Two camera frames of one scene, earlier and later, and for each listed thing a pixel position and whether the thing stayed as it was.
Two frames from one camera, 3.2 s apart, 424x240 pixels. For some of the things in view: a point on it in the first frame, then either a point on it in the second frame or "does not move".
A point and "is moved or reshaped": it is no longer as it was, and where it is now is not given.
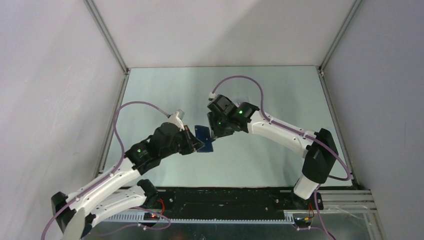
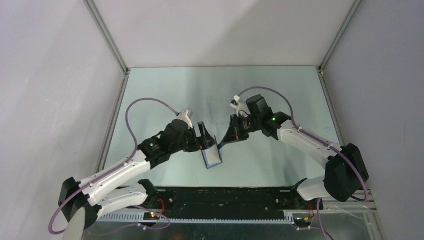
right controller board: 302,222 does not move
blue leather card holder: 202,133 is moved or reshaped
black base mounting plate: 232,202 does not move
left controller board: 151,216 does not move
